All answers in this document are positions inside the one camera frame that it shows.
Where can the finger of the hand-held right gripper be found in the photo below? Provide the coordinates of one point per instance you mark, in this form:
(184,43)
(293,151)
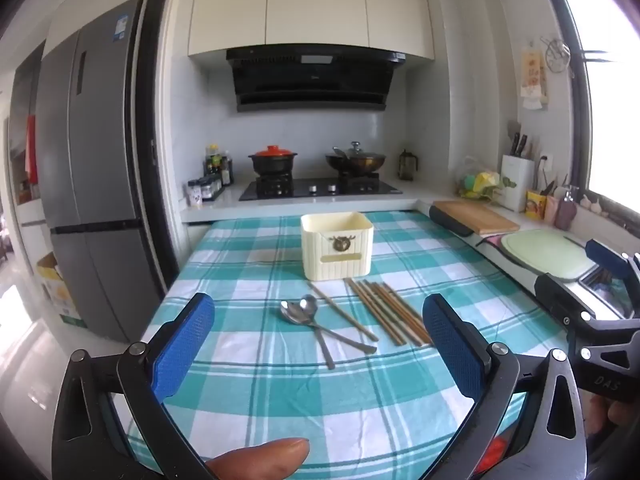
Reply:
(607,257)
(565,295)

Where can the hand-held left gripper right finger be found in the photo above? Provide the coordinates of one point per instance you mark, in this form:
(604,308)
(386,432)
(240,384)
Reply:
(452,345)

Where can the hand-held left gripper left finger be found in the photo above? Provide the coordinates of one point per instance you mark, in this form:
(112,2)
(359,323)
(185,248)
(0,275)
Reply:
(185,340)

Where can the bunch of wooden chopsticks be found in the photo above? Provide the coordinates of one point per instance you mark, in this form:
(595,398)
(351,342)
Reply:
(387,310)

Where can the stainless steel spoon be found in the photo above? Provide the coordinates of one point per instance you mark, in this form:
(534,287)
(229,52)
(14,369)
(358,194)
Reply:
(309,302)
(290,312)

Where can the long wooden chopstick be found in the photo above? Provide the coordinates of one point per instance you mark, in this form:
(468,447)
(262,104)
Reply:
(347,310)
(343,313)

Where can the cream ribbed utensil holder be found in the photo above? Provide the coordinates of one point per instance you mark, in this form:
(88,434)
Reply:
(325,255)

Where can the person's right hand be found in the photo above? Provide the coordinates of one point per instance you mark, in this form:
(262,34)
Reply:
(620,420)

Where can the stainless steel sink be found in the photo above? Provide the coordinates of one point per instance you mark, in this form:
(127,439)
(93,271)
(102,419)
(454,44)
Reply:
(612,300)

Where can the light green cutting board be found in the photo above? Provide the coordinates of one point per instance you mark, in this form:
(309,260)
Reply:
(545,252)

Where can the garlic bulb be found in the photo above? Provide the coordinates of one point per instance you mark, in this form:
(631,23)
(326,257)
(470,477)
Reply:
(586,201)
(600,207)

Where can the mauve soap dispenser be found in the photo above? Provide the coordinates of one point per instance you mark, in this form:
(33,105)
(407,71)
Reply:
(565,212)

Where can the pink black-edged mat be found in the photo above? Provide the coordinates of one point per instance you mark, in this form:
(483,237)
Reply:
(492,244)

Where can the yellow packet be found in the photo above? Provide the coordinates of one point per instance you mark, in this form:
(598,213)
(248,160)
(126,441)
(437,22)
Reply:
(535,205)

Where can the white knife block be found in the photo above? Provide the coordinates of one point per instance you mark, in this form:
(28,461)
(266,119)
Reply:
(517,185)

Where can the wooden cutting board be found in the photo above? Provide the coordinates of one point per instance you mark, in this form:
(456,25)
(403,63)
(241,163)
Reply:
(480,216)

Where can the teal white checkered tablecloth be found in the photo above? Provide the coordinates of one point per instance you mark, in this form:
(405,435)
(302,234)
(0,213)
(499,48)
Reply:
(300,410)

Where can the cardboard box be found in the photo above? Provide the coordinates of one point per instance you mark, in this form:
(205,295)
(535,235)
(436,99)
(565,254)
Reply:
(57,290)

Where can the white spice jar black lid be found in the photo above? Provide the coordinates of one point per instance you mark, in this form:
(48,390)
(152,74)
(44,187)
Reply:
(195,197)

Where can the plastic bag with yellow contents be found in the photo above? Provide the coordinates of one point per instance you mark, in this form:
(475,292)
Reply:
(480,180)

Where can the black-framed window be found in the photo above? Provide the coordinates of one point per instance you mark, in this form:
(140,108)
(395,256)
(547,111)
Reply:
(600,110)

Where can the row of glass spice jars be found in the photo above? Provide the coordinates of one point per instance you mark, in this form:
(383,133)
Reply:
(212,186)

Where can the white kitchen counter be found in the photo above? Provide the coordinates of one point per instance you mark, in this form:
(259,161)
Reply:
(430,187)

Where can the dark soy sauce bottle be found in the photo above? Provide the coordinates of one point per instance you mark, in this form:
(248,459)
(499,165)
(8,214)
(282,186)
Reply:
(226,172)

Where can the yellow-capped sauce bottle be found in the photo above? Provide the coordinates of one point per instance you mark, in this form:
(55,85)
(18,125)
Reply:
(212,162)

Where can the glass french press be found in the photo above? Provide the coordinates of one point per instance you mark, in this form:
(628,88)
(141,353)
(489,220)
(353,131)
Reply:
(407,165)

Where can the black clay pot orange lid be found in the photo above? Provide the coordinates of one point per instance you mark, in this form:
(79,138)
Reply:
(272,162)

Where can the black gas cooktop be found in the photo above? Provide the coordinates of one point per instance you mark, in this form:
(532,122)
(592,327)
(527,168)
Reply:
(320,190)

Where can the grey refrigerator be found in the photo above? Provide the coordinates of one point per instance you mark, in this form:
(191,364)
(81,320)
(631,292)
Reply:
(90,160)

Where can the dark wok with glass lid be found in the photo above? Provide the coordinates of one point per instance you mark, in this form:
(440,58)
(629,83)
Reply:
(356,161)

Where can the red hanging cloth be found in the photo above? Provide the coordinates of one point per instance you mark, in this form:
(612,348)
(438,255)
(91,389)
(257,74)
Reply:
(31,150)

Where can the black range hood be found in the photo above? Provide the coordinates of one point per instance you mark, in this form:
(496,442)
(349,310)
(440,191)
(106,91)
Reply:
(310,85)

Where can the white wall socket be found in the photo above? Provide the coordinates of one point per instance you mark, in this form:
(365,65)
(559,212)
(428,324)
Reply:
(546,159)

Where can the patterned wall hanging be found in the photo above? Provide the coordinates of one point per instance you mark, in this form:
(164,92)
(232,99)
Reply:
(532,72)

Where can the black door frame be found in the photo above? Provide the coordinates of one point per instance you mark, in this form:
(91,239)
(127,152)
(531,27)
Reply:
(150,110)

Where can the white wall cabinets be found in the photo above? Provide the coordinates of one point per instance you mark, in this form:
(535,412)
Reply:
(310,5)

